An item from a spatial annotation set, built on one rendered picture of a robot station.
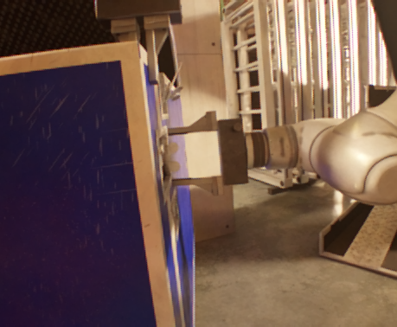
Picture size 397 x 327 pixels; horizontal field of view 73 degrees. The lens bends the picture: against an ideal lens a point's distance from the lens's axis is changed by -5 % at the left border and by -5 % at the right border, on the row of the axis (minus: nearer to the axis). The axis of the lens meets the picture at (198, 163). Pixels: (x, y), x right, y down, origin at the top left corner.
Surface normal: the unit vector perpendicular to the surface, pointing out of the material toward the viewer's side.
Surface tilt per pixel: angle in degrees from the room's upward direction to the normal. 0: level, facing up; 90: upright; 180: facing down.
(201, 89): 90
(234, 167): 81
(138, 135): 90
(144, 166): 90
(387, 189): 101
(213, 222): 90
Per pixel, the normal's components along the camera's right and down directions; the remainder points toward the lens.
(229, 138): 0.00, 0.02
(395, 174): -0.07, 0.39
